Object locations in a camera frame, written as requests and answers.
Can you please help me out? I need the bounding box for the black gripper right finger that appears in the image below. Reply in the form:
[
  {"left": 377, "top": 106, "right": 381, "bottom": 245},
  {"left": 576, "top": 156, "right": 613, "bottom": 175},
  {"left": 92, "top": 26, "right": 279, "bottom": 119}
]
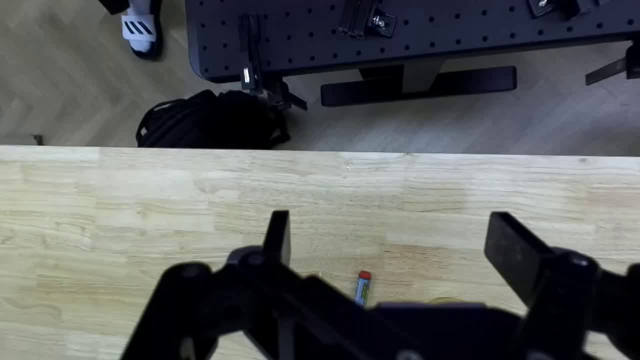
[{"left": 485, "top": 210, "right": 640, "bottom": 360}]

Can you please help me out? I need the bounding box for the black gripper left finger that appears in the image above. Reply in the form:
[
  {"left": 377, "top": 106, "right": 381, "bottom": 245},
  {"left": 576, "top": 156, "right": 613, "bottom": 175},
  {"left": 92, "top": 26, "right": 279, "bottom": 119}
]
[{"left": 121, "top": 208, "right": 403, "bottom": 360}]

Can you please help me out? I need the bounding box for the grey marker with red cap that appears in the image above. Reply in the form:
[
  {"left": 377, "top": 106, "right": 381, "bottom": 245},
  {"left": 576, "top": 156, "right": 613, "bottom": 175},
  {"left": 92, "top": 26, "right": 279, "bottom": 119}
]
[{"left": 352, "top": 268, "right": 374, "bottom": 308}]

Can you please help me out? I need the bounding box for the black backpack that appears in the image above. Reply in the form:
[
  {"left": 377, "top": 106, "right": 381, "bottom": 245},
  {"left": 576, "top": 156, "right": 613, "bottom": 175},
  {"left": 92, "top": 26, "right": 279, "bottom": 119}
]
[{"left": 134, "top": 88, "right": 293, "bottom": 150}]

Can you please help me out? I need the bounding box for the black tripod leg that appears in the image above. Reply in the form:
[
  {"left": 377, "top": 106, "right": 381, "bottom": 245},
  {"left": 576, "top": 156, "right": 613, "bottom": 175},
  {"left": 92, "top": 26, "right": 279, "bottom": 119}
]
[{"left": 584, "top": 38, "right": 640, "bottom": 88}]

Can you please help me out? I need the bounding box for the black perforated breadboard table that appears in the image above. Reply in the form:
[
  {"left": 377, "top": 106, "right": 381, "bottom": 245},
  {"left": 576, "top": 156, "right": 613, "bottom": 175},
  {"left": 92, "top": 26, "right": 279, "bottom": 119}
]
[{"left": 185, "top": 0, "right": 640, "bottom": 86}]

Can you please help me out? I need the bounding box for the black white striped slide sandal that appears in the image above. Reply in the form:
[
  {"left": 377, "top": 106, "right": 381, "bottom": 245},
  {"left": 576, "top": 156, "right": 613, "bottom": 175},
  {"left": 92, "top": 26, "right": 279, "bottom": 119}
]
[{"left": 121, "top": 0, "right": 164, "bottom": 63}]

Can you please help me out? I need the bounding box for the black metal clamp mount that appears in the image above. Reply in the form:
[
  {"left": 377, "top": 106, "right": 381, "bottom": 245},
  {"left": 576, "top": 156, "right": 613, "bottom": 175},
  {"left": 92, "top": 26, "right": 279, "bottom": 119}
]
[{"left": 239, "top": 16, "right": 310, "bottom": 112}]

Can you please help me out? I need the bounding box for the black bracket on breadboard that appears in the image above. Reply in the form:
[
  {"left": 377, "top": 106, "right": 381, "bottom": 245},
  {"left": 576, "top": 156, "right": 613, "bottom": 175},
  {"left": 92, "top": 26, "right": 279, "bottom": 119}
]
[{"left": 339, "top": 0, "right": 399, "bottom": 41}]

